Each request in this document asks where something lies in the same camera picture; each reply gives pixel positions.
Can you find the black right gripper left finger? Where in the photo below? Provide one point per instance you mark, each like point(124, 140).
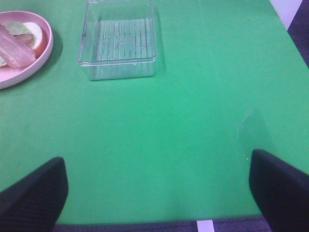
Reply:
point(34, 203)

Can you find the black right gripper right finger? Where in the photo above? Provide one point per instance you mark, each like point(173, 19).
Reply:
point(281, 192)

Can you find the bacon strip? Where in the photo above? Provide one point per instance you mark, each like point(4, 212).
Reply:
point(15, 49)

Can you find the white bread slice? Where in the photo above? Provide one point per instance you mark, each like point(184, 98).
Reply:
point(37, 38)

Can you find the green lettuce leaf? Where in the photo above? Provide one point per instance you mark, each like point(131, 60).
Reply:
point(15, 45)

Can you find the green tablecloth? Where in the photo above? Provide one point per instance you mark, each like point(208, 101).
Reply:
point(174, 146)

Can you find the pink round plate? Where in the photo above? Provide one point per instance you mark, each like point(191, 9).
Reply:
point(10, 76)

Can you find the clear right plastic container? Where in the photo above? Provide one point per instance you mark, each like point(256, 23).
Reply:
point(118, 39)

